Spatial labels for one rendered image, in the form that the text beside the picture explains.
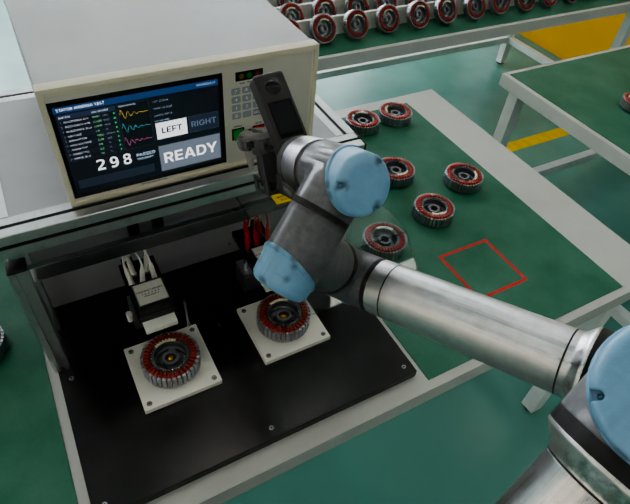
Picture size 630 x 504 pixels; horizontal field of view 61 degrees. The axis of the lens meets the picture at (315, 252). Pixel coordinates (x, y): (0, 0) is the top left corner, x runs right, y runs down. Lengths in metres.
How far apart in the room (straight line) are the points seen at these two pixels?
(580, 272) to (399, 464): 0.85
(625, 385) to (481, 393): 1.68
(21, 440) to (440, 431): 1.33
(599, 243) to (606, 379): 1.21
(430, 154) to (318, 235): 1.17
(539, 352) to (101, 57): 0.72
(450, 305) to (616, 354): 0.24
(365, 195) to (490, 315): 0.19
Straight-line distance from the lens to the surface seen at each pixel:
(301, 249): 0.60
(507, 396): 2.14
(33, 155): 1.08
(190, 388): 1.08
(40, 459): 1.12
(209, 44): 0.93
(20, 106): 1.23
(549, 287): 1.44
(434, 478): 1.91
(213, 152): 0.96
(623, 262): 1.62
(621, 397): 0.44
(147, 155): 0.92
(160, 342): 1.10
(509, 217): 1.60
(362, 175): 0.59
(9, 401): 1.20
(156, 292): 1.05
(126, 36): 0.97
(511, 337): 0.62
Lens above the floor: 1.71
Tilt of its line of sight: 45 degrees down
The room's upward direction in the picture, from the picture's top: 6 degrees clockwise
